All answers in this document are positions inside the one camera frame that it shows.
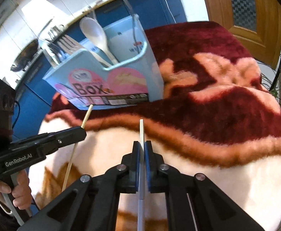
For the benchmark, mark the white chopstick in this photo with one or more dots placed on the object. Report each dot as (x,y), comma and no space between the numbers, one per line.
(142,180)

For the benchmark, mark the wooden door with glass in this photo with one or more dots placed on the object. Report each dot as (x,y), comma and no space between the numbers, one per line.
(255,23)

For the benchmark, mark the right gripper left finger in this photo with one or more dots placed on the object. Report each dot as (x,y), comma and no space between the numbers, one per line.
(130,181)

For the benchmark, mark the red pink floral blanket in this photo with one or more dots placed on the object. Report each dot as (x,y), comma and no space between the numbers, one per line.
(215,118)

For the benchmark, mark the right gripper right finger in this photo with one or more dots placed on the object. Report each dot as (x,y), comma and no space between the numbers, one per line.
(155,179)

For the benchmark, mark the person's left hand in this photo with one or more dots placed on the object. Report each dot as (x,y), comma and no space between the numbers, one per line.
(21,192)

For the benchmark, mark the small steel kettle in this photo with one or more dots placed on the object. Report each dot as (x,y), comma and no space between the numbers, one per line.
(55,31)

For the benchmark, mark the bamboo chopstick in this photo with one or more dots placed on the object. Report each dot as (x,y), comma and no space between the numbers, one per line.
(75,146)

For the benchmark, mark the grey spoon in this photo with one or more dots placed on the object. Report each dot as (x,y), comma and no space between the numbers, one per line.
(95,33)

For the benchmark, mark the beige plastic fork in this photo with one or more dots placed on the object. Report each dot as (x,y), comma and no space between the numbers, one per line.
(69,45)

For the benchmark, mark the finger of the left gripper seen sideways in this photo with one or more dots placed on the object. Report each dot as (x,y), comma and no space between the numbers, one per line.
(44,144)

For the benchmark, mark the white paper insert card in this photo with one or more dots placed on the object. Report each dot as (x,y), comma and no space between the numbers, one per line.
(125,45)

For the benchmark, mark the steel table knife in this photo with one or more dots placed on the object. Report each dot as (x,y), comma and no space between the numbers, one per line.
(131,12)

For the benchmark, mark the light blue chopsticks box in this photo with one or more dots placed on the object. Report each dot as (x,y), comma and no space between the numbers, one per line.
(83,81)

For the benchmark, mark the black wok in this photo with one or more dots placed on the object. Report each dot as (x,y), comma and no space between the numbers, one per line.
(28,52)

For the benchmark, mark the steel fork ornate handle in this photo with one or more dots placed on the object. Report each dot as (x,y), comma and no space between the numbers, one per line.
(56,51)

